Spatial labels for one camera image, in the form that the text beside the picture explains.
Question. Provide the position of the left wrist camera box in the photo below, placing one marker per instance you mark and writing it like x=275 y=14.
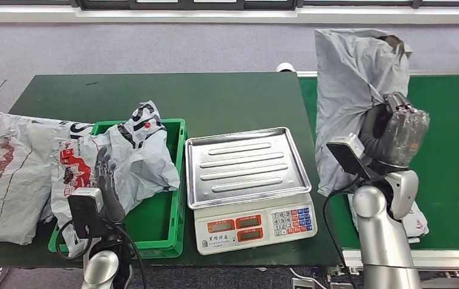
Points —
x=85 y=211

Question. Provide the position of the green plastic crate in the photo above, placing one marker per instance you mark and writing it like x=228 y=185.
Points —
x=157 y=223

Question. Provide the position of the green conveyor belt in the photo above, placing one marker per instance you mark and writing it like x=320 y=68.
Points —
x=452 y=159

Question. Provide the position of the white socket box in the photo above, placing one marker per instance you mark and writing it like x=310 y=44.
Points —
x=340 y=286
x=303 y=284

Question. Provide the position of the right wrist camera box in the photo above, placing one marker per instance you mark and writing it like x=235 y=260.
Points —
x=348 y=157

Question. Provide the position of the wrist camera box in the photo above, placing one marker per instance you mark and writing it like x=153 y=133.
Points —
x=348 y=157
x=85 y=211

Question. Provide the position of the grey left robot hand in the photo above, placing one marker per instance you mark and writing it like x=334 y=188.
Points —
x=109 y=191

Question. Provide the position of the large grey parcel red print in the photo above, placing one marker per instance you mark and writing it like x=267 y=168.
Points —
x=18 y=179

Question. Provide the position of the white scale with steel tray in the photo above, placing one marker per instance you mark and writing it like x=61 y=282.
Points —
x=249 y=171

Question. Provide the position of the white conveyor roller end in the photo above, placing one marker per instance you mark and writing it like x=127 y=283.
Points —
x=285 y=68

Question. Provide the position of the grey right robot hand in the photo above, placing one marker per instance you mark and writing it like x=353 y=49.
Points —
x=406 y=135

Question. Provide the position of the white window sill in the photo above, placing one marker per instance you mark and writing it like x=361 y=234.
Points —
x=213 y=16

